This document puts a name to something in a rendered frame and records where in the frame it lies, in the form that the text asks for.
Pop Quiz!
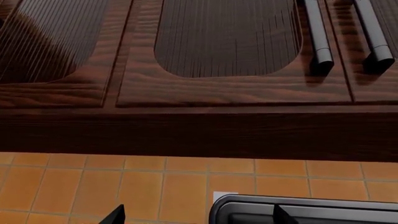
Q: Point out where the dark wood wall cabinet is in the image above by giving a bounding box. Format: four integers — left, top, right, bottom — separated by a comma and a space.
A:
0, 0, 398, 164

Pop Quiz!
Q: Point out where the grey bar cabinet handle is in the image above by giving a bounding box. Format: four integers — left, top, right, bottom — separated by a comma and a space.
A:
353, 0, 396, 75
303, 0, 335, 75

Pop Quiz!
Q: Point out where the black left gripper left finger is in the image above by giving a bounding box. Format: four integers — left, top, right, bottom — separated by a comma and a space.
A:
98, 203, 126, 224

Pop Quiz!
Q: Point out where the wood cabinet door glass panel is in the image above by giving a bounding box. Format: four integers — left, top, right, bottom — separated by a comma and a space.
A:
114, 0, 354, 108
325, 0, 398, 103
0, 0, 134, 110

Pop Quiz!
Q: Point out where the white wall outlet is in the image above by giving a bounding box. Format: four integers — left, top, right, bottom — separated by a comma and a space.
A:
213, 190, 239, 204

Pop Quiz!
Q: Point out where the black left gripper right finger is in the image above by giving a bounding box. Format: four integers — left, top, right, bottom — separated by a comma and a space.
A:
272, 203, 300, 224

